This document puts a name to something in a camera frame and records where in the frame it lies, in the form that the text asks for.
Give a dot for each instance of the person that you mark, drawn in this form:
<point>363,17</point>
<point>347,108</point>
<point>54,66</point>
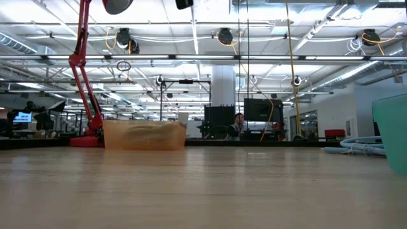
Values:
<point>237,127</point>

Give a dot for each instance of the teal translucent plastic bin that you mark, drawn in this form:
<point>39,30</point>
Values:
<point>392,133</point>

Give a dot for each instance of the background blue screen monitor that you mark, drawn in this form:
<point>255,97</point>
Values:
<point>22,117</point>

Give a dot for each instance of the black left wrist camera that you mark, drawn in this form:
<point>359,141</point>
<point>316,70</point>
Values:
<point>184,4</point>

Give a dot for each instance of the black cabinet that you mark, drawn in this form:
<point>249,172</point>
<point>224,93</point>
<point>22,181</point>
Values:
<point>216,116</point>

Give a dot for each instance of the red desk lamp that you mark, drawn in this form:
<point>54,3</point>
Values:
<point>78,60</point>

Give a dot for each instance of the white square pillar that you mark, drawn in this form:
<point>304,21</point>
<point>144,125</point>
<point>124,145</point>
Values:
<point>223,86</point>

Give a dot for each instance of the black television screen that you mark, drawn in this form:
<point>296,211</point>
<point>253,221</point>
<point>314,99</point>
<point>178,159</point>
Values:
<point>263,109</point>

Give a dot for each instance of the orange translucent plastic bin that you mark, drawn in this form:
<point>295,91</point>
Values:
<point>143,135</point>

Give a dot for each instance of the black metal station frame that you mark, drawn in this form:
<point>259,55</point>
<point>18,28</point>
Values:
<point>280,143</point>

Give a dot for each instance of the red seat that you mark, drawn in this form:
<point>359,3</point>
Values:
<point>334,133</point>

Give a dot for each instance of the background robot station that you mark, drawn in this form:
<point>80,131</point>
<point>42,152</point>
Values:
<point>43,117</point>

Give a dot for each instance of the white box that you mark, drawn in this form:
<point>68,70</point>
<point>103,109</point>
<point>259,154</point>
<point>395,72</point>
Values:
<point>182,116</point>

